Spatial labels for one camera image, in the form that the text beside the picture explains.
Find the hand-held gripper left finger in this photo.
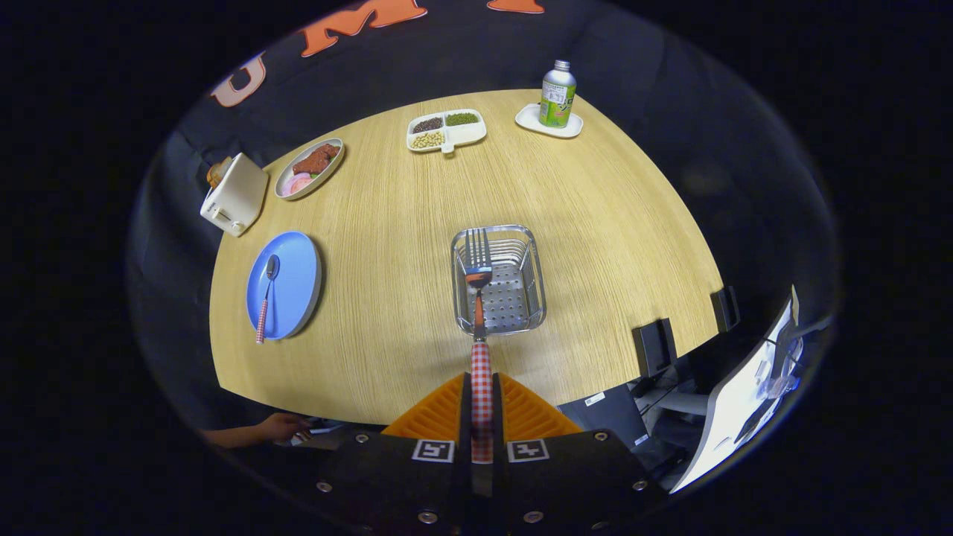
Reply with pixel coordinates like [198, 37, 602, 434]
[298, 372, 473, 536]

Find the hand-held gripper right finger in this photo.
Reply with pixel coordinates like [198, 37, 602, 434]
[491, 372, 663, 536]

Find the fork with red checked handle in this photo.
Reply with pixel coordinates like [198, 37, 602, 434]
[463, 228, 495, 463]

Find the spoon with red checked handle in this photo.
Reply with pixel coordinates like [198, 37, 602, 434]
[255, 255, 281, 345]

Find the black box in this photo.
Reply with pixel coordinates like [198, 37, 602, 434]
[558, 383, 648, 451]

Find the black clamp block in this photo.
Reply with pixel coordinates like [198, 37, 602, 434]
[710, 285, 741, 333]
[631, 318, 678, 378]

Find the blue round plate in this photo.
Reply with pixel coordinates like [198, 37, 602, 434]
[246, 231, 323, 342]

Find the white panel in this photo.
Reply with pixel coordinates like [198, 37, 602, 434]
[670, 287, 805, 494]

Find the white divided dish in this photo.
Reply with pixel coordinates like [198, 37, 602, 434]
[407, 109, 488, 155]

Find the grey round food plate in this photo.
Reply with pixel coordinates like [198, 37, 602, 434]
[275, 138, 345, 201]

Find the brown meat steak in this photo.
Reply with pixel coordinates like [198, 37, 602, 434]
[293, 144, 340, 176]

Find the small white tray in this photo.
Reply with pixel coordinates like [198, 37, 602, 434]
[514, 103, 584, 140]

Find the white toaster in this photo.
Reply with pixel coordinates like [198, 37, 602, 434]
[200, 153, 269, 238]

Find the green and white drink bottle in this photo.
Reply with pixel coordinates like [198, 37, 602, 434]
[538, 60, 578, 129]

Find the metal wire basket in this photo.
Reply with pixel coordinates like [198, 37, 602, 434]
[450, 224, 547, 337]

